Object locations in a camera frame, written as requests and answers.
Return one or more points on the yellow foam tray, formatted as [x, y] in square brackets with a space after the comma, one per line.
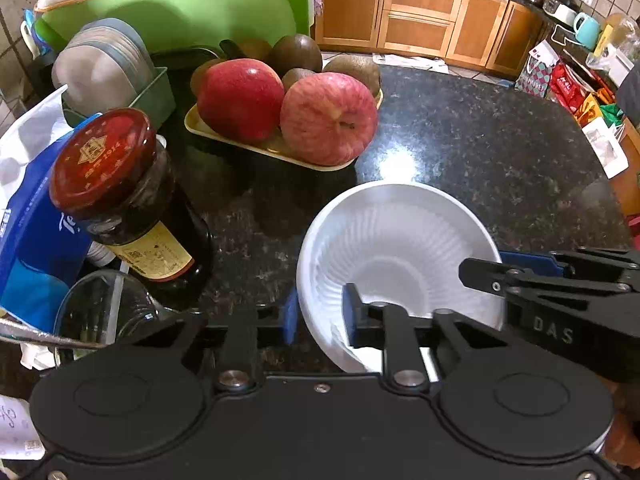
[280, 152]

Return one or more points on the stack of grey plates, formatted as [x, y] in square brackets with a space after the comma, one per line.
[100, 65]

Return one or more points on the green cutting board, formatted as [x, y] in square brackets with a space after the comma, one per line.
[200, 5]

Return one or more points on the grey-green plastic rack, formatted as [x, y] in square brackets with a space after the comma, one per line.
[160, 95]

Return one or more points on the red package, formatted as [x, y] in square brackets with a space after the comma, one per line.
[567, 85]

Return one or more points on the teal mug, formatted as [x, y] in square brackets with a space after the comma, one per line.
[586, 31]

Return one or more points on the white printed box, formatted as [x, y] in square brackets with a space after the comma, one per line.
[605, 147]

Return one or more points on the white disposable bowl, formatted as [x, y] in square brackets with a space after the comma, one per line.
[395, 240]

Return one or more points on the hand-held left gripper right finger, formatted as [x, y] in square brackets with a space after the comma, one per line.
[351, 317]

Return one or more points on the wooden base cabinets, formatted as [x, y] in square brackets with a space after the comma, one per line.
[420, 15]

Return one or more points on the white handwritten paper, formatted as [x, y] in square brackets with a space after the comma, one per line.
[17, 425]

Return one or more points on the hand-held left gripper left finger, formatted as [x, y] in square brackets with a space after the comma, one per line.
[290, 320]

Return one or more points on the blue tissue pack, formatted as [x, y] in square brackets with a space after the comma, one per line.
[35, 260]

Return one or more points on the pinkish red apple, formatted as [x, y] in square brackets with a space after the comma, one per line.
[327, 120]

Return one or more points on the white rice cooker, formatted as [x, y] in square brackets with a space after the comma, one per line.
[560, 7]

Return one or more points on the patterned gift bag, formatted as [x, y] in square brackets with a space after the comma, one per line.
[537, 70]

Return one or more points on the white plastic bag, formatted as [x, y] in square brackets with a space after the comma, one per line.
[30, 145]

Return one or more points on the brown kiwi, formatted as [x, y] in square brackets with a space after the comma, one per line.
[355, 72]
[296, 54]
[296, 79]

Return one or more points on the metal utensil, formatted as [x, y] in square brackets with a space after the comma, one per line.
[45, 336]

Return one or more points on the clear glass cup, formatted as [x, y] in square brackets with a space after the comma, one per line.
[100, 310]

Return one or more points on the dark red apple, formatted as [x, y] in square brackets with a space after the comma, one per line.
[240, 97]

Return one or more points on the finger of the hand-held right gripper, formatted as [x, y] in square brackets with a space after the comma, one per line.
[482, 272]
[530, 261]

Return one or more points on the dark sauce jar red lid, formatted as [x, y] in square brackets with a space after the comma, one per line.
[115, 175]

